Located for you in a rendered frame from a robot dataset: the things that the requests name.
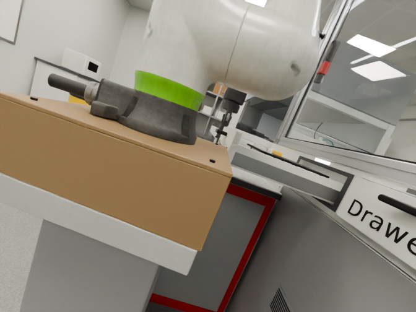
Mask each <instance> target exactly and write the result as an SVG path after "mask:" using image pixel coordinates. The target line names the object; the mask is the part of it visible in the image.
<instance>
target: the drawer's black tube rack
mask: <svg viewBox="0 0 416 312"><path fill-rule="evenodd" d="M267 155H269V156H271V157H273V158H277V159H279V160H281V161H285V162H287V163H290V164H292V165H295V166H296V167H300V168H303V169H305V170H306V171H311V172H313V173H315V174H318V175H319V176H323V177H326V178H329V176H327V175H324V174H322V173H320V172H318V171H316V170H313V169H311V168H308V167H306V166H304V165H302V164H300V163H297V162H294V161H292V160H289V159H287V158H284V157H281V156H279V155H276V154H273V153H271V154H269V153H267Z"/></svg>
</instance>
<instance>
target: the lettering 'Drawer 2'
mask: <svg viewBox="0 0 416 312"><path fill-rule="evenodd" d="M355 202H357V203H359V204H360V210H359V211H358V213H356V214H353V213H351V212H350V210H351V208H352V207H353V205H354V203H355ZM362 209H363V206H362V204H361V202H359V201H357V200H356V199H354V200H353V203H352V205H351V206H350V208H349V210H348V213H349V214H351V215H353V216H358V215H359V214H360V213H361V211H362ZM366 214H371V215H372V214H373V213H372V212H368V210H366V211H365V213H364V215H363V217H362V219H361V221H363V219H364V218H365V216H366ZM374 217H377V218H379V219H380V220H381V223H379V222H377V221H375V220H372V221H371V222H370V227H371V228H372V229H376V231H377V232H378V231H379V230H380V228H381V226H382V224H383V219H382V218H381V217H379V216H377V215H376V216H374ZM373 222H376V223H378V224H379V226H378V227H376V228H375V227H373V226H372V223H373ZM390 227H391V223H390V222H389V223H388V228H387V231H386V235H385V236H386V237H387V238H389V237H390V236H391V235H392V234H393V233H394V232H395V231H396V235H395V239H394V242H395V243H398V242H400V241H401V239H403V237H405V236H406V235H407V234H408V232H405V233H404V234H403V235H401V236H400V237H399V238H398V239H397V237H398V234H399V230H400V228H399V227H396V228H395V229H394V230H393V231H392V232H390V233H389V230H390ZM415 240H416V238H412V239H411V240H409V242H408V244H407V248H408V250H409V251H410V252H411V253H412V254H414V255H415V256H416V253H415V252H413V251H412V250H411V247H410V246H411V244H412V245H414V246H416V244H415V243H413V241H415Z"/></svg>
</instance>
